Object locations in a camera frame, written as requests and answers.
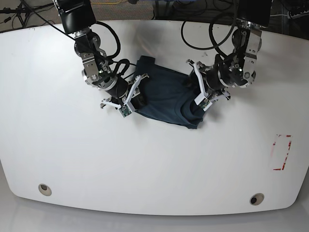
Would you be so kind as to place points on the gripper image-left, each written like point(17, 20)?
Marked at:
point(123, 92)

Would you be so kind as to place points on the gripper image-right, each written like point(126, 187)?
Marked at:
point(207, 83)

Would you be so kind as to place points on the dark teal T-shirt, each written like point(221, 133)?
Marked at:
point(168, 100)

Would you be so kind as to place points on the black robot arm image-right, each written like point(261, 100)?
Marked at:
point(236, 56)

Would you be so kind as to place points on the red tape rectangle marking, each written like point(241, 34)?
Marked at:
point(280, 151)

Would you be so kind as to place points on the white power strip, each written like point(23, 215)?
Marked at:
point(298, 12)

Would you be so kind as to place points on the black tripod stand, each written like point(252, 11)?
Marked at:
point(22, 13)

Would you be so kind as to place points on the wrist camera board image-right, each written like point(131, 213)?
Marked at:
point(205, 104)

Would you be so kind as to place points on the wrist camera board image-left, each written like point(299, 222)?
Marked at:
point(125, 111)

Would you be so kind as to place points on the right table cable grommet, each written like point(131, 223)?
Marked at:
point(257, 199)

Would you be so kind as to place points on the table cable grommet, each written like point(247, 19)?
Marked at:
point(44, 190)
point(257, 199)

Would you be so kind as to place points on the left table cable grommet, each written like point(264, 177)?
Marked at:
point(44, 190)

